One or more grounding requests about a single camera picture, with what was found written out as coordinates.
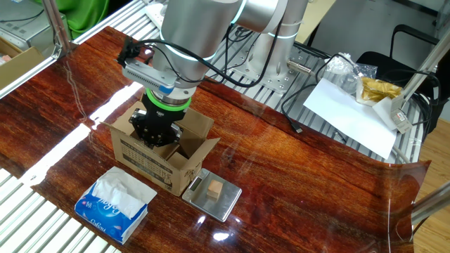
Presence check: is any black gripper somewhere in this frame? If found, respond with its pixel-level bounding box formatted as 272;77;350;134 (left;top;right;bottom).
128;101;187;148

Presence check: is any brown cardboard box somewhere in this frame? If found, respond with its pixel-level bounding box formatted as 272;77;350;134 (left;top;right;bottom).
101;101;221;197

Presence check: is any open cardboard storage box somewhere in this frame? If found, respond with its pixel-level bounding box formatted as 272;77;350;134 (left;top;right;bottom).
0;37;46;91

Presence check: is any small wooden cube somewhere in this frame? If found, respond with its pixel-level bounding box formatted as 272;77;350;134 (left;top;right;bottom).
206;179;224;200

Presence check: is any blue tissue pack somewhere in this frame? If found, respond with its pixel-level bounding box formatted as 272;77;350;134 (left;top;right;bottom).
74;166;158;245

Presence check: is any silver digital kitchen scale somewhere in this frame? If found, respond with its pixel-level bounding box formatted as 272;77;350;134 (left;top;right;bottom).
181;167;243;223

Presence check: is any white power strip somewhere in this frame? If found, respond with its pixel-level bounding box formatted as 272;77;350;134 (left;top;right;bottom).
144;1;168;31

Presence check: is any wood grain table mat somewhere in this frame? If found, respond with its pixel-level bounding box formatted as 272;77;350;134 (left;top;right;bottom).
0;26;155;180
31;66;432;253

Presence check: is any green cloth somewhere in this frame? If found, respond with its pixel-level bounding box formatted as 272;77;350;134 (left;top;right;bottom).
33;0;110;39

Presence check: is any grey metal machine case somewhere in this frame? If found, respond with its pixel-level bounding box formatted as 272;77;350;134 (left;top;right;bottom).
0;0;70;53

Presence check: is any white paper sheet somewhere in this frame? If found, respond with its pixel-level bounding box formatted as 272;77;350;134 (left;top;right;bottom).
302;77;398;160

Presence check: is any beige panel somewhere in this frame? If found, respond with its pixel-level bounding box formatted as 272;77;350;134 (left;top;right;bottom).
297;0;338;45

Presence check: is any clear plastic bag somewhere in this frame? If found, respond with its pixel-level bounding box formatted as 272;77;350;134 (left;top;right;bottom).
322;52;379;96

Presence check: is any yellow snack packet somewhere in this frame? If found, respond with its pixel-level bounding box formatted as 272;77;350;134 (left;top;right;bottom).
355;76;404;108

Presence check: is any black chair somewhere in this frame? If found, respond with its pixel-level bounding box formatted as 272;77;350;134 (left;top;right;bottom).
354;22;450;131

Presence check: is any white labelled adapter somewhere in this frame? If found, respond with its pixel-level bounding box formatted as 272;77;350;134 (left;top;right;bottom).
389;94;414;135

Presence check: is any green flange ring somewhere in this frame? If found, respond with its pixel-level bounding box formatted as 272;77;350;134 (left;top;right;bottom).
145;87;193;112

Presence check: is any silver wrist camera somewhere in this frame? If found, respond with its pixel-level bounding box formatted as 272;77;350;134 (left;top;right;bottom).
122;58;176;96

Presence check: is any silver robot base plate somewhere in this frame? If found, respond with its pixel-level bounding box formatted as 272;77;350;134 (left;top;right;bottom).
228;33;330;95

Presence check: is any aluminium table edge rail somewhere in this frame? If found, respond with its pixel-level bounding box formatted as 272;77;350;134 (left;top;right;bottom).
0;0;145;101

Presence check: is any black USB cable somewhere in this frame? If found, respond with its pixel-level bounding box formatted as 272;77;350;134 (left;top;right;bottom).
280;52;356;134

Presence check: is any aluminium frame post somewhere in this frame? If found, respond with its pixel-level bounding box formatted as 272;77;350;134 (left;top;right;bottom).
410;189;450;226
41;0;73;59
395;33;450;106

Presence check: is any silver cable connector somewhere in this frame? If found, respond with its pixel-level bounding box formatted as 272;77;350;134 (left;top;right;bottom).
286;58;316;77

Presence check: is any black cable bundle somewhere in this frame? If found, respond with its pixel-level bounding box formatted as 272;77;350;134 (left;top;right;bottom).
381;68;442;141

